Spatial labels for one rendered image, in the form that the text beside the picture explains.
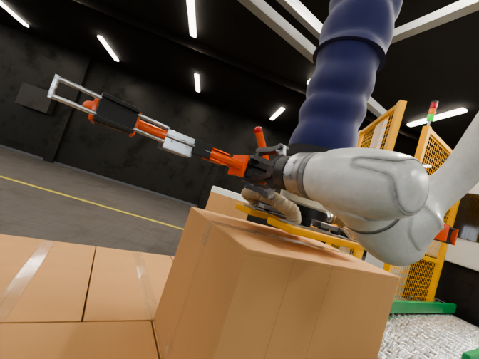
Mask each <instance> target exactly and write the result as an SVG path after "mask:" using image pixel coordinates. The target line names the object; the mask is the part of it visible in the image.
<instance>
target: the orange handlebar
mask: <svg viewBox="0 0 479 359"><path fill-rule="evenodd" d="M92 105H93V101H90V100H87V101H85V102H84V103H83V105H82V106H84V107H86V108H89V109H91V107H92ZM137 129H139V130H142V131H145V132H147V133H150V134H151V135H154V136H157V137H159V138H162V139H165V136H166V134H167V131H166V130H163V129H161V128H158V127H156V126H154V125H151V124H149V123H146V122H143V121H142V120H140V122H139V123H138V127H137ZM202 159H204V160H207V161H209V162H213V163H215V164H217V165H226V166H228V167H231V168H233V167H236V168H237V169H241V168H242V166H243V162H242V161H240V160H237V159H235V158H233V157H230V154H228V153H226V152H223V151H221V150H218V149H216V148H213V149H212V153H211V155H210V158H209V159H206V158H204V157H202Z"/></svg>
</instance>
